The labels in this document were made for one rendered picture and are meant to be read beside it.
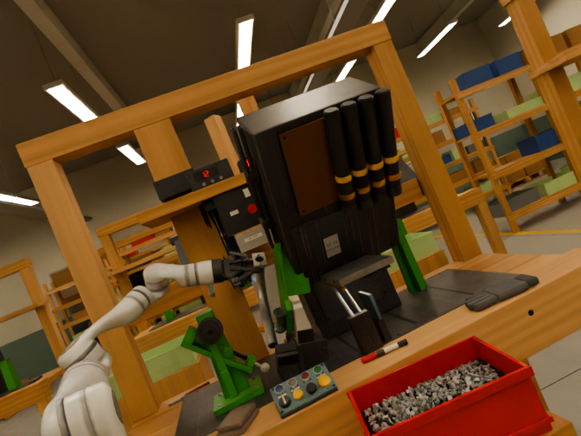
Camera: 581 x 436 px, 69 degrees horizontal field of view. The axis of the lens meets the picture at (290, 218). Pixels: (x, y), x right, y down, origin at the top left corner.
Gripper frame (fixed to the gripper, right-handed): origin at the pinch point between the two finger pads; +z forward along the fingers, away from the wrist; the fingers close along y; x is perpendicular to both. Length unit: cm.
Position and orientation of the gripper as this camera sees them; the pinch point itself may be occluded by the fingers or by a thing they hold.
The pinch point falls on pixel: (257, 265)
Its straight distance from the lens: 136.5
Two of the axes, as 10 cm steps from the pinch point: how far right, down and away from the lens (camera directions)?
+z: 9.8, -1.3, 1.8
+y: -2.2, -6.6, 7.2
